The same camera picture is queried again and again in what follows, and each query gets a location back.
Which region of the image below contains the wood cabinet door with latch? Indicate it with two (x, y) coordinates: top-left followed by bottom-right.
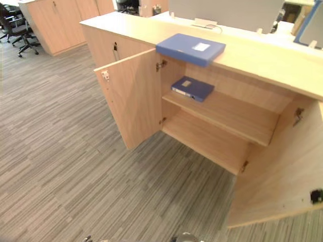
(93, 48), (163, 151)

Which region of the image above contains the blue folder with white label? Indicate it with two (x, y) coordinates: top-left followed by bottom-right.
(155, 33), (227, 68)

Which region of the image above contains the blue folder with grey label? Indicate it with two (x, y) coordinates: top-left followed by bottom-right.
(171, 76), (216, 103)

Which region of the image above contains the metal door hinge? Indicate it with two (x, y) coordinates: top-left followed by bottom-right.
(155, 59), (168, 72)

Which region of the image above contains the wood cabinet shelf board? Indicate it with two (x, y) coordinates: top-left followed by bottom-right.
(162, 90), (280, 148)

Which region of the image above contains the light wood office cabinet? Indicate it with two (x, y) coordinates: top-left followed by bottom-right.
(79, 11), (323, 176)

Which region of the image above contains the wood cabinet door with lock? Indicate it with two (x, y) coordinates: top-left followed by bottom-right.
(227, 96), (323, 229)

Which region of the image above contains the light wood storage cabinet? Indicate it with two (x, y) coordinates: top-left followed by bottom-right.
(18, 0), (116, 57)

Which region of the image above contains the black office chair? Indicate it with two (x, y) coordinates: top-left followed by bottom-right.
(0, 2), (41, 58)

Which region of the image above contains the grey desk partition panel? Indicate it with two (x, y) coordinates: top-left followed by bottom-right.
(168, 0), (285, 33)

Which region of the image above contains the blue framed partition panel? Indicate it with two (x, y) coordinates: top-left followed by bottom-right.
(293, 0), (323, 50)

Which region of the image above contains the metal cabinet door handle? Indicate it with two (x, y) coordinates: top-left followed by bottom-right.
(112, 41), (120, 62)

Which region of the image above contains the white cable tray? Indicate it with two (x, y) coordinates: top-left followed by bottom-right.
(191, 17), (218, 30)

